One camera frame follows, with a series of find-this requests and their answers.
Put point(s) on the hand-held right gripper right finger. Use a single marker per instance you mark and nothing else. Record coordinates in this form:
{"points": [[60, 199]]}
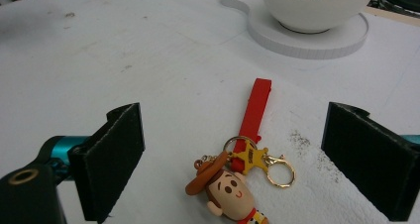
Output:
{"points": [[369, 158]]}

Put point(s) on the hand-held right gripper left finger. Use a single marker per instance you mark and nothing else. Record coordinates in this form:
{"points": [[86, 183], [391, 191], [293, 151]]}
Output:
{"points": [[109, 161]]}

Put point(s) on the white flat stand base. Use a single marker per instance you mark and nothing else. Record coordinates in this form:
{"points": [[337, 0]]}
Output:
{"points": [[297, 39]]}

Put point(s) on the white round bowl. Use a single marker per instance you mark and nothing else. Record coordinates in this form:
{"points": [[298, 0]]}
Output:
{"points": [[313, 7]]}

